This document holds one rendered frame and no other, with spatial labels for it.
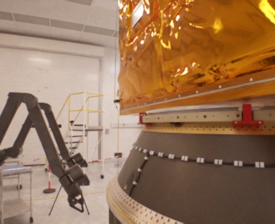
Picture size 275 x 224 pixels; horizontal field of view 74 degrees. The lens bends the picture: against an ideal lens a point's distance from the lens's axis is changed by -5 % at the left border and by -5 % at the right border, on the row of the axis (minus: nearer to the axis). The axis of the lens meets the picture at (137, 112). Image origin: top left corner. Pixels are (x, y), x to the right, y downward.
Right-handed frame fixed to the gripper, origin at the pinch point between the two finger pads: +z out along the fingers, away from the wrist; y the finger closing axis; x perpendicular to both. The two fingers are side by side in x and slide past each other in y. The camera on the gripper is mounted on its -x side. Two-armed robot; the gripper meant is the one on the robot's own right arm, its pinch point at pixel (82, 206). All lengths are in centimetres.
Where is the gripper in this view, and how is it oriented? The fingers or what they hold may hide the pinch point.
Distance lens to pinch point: 115.3
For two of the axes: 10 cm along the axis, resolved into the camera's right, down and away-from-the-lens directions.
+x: -8.3, 4.8, -2.6
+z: 4.8, 8.7, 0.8
